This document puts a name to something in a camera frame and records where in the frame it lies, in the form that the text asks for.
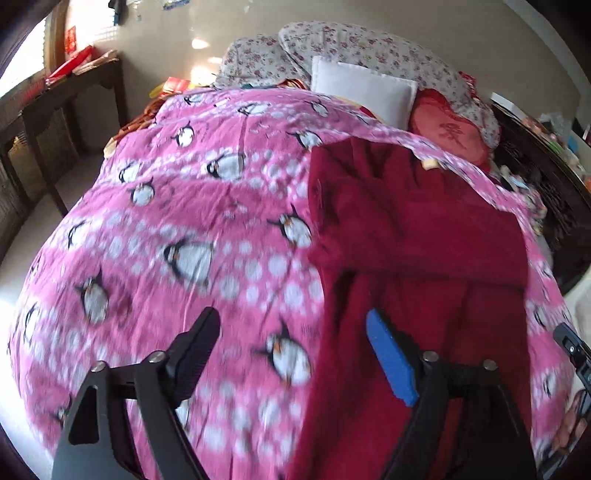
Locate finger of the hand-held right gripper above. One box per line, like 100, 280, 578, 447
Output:
553, 323, 591, 372

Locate red flat box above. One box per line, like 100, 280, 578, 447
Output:
45, 45, 96, 87

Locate person's right hand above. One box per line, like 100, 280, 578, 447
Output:
549, 388, 591, 464

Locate dark wooden table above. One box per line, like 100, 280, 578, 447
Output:
0, 58, 131, 219

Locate pink penguin print blanket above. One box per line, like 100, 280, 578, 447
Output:
7, 88, 583, 480

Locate small floral pillow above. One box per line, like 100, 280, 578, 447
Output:
215, 38, 303, 89

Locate large floral quilt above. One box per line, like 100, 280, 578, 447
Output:
277, 21, 502, 148

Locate dark red sweater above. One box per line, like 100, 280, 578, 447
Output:
286, 136, 532, 480

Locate red and yellow packets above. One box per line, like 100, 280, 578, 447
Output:
148, 76, 193, 101

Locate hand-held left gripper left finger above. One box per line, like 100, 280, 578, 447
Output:
51, 307, 222, 480

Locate dark wooden cabinet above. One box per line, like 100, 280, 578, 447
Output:
489, 99, 591, 296

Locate white pillow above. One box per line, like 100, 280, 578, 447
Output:
310, 56, 419, 129

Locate red heart cushion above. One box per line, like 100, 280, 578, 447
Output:
409, 89, 493, 172

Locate clutter of small bottles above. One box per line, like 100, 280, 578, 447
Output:
522, 111, 591, 191

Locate brown flat box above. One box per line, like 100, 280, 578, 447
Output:
74, 50, 119, 75

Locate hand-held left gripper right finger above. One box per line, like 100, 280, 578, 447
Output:
365, 308, 539, 480

